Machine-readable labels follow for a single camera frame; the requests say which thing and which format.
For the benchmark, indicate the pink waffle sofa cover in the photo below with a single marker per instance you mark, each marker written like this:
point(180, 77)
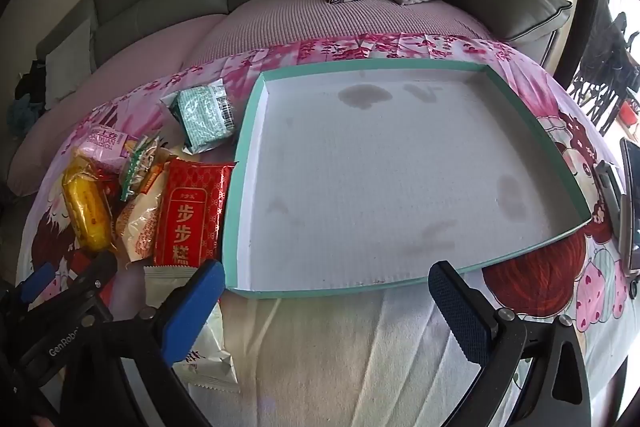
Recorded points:
point(350, 17)

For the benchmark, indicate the light grey cushion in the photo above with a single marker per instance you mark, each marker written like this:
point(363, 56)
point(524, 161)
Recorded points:
point(67, 57)

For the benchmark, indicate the black metal rack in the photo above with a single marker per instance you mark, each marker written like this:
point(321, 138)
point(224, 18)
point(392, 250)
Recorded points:
point(610, 72)

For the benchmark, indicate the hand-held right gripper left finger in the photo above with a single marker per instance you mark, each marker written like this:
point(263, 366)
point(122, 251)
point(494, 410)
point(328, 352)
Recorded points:
point(197, 307)

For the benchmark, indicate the green patterned snack packet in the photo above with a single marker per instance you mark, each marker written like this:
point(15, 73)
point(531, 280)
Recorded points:
point(202, 117)

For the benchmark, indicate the grey device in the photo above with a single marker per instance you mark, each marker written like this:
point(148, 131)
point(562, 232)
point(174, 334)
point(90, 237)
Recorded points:
point(610, 192)

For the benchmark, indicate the large red snack packet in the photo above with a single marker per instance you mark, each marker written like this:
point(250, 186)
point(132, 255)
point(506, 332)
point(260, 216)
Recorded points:
point(192, 212)

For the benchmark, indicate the golden wrapped snack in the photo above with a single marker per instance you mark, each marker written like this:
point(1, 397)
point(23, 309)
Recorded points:
point(87, 207)

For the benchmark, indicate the smartphone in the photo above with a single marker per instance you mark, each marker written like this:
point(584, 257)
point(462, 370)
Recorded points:
point(632, 207)

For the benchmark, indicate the teal-edged white tray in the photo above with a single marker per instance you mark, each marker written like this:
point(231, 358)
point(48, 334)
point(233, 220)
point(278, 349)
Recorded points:
point(375, 182)

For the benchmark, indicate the pink snack packet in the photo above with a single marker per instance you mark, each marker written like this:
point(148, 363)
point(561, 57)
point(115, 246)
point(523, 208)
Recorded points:
point(102, 147)

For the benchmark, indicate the pink floral printed blanket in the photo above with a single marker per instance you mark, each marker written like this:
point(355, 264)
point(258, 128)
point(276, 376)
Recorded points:
point(530, 277)

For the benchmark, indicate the orange white swiss roll packet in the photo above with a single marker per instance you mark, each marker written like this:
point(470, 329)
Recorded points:
point(140, 222)

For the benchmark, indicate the teal cloth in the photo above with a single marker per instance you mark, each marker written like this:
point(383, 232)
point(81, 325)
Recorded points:
point(22, 114)

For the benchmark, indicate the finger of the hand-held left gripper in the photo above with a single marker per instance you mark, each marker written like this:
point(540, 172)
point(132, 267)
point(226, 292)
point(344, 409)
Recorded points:
point(95, 277)
point(37, 281)

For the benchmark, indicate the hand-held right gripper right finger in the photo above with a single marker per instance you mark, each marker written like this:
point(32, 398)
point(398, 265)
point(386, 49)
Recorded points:
point(460, 317)

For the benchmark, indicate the dark cloth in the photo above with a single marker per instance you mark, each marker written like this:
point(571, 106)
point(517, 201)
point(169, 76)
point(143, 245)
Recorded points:
point(27, 82)

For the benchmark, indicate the dark window frame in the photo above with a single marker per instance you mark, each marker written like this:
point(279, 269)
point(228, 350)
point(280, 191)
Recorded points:
point(587, 7)

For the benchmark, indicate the white snack packet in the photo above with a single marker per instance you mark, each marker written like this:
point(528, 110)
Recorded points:
point(210, 352)

